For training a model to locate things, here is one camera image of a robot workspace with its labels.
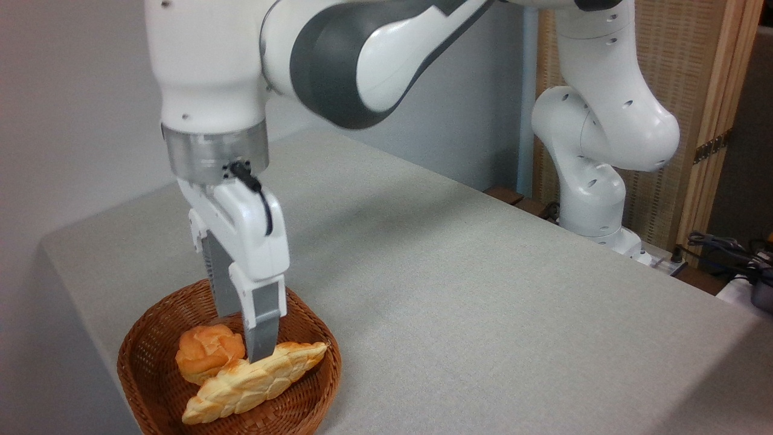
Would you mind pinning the brass screen hinge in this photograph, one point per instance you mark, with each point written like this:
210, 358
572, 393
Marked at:
712, 146

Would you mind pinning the braided golden bread loaf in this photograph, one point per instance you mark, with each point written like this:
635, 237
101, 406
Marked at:
253, 383

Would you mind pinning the grey tablecloth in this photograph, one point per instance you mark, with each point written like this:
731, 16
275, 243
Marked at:
513, 338

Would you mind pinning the brown wicker basket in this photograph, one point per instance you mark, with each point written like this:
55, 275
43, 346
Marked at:
302, 393

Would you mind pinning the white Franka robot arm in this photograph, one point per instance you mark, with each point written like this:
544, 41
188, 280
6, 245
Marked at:
205, 72

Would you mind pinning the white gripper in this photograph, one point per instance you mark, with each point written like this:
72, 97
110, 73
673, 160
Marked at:
247, 235

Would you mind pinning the round orange bread bun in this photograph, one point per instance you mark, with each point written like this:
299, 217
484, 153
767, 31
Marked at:
205, 355

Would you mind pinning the brown wooden base board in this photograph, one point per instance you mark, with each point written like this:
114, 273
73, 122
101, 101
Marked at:
513, 198

